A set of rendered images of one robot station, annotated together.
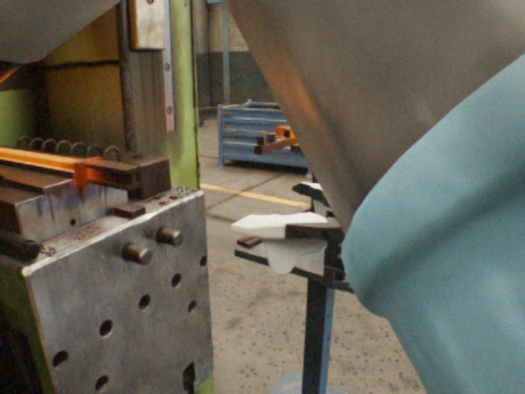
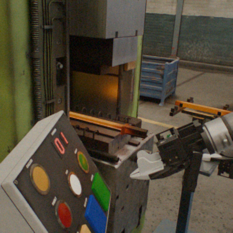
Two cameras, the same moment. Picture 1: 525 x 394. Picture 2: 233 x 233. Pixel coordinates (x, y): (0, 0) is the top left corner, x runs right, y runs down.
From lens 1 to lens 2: 0.68 m
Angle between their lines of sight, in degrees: 2
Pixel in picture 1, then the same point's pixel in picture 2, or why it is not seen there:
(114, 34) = not seen: hidden behind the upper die
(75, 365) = (119, 200)
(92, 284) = (127, 170)
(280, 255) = (207, 165)
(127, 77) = (121, 82)
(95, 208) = (123, 142)
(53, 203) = (115, 141)
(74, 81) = (91, 78)
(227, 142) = not seen: hidden behind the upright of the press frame
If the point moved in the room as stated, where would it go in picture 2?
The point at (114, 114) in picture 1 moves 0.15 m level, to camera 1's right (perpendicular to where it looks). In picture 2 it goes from (112, 96) to (142, 98)
